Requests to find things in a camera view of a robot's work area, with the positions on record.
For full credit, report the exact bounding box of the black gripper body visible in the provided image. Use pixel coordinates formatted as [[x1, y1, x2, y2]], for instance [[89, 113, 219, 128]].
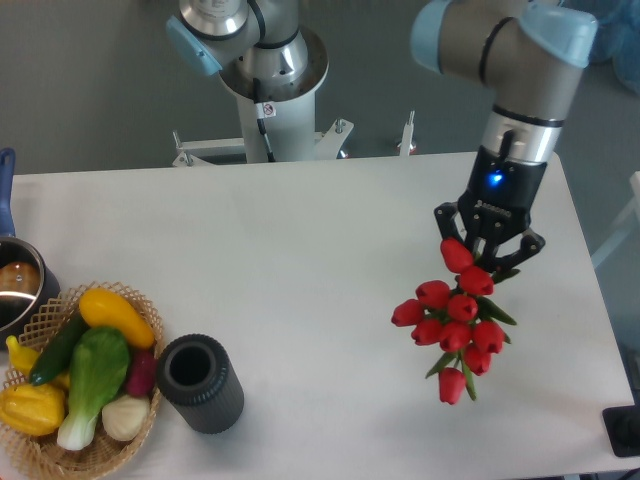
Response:
[[457, 148, 546, 265]]

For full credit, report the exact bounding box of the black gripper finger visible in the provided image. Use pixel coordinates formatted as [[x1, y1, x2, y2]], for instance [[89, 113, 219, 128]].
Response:
[[434, 202, 470, 248], [493, 230, 545, 273]]

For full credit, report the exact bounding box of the red tulip bouquet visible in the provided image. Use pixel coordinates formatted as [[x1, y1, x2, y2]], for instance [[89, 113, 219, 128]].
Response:
[[391, 238, 519, 405]]

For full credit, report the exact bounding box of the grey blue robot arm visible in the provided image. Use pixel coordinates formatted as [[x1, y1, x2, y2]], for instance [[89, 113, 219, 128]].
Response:
[[166, 1, 598, 278]]

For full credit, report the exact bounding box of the dark grey ribbed vase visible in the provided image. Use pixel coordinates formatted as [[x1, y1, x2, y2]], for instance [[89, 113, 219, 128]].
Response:
[[156, 334, 244, 434]]

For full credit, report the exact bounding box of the black device at edge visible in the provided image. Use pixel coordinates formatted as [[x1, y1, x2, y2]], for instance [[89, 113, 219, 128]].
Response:
[[602, 405, 639, 458]]

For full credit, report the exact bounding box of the blue plastic bag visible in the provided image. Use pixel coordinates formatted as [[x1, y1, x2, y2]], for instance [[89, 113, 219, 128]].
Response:
[[589, 0, 639, 95]]

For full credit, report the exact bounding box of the dark red radish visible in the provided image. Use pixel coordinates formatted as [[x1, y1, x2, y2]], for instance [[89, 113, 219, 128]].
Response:
[[125, 351, 157, 397]]

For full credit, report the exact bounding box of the yellow squash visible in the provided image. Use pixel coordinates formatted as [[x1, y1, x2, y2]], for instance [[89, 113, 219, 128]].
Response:
[[78, 288, 155, 349]]

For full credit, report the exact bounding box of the green bok choy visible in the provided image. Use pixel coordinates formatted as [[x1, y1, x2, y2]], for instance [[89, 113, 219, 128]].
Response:
[[57, 327, 130, 451]]

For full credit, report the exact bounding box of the white garlic bulb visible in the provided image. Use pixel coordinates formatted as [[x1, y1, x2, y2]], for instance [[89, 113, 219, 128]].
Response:
[[101, 395, 150, 441]]

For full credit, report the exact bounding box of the green cucumber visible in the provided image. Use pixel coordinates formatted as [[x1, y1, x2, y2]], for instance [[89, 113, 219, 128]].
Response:
[[29, 311, 89, 386]]

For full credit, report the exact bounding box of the small yellow gourd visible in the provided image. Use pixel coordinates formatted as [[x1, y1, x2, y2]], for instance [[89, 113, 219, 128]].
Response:
[[5, 335, 70, 391]]

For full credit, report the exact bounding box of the yellow ribbed pumpkin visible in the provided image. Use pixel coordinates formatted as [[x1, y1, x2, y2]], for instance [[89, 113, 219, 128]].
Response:
[[1, 383, 66, 437]]

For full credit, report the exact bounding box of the woven wicker basket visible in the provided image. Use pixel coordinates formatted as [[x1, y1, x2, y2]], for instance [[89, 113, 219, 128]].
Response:
[[1, 282, 165, 479]]

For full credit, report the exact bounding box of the white frame at right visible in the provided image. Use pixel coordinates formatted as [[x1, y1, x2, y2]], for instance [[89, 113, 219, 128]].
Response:
[[591, 171, 639, 269]]

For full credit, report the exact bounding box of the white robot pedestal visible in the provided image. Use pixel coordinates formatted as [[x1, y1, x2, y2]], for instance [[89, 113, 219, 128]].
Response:
[[173, 26, 354, 167]]

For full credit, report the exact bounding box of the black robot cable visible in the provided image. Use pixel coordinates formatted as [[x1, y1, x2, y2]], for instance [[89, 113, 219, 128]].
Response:
[[252, 77, 277, 163]]

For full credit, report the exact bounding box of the blue handled saucepan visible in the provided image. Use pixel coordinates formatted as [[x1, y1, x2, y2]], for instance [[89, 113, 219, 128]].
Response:
[[1, 148, 61, 349]]

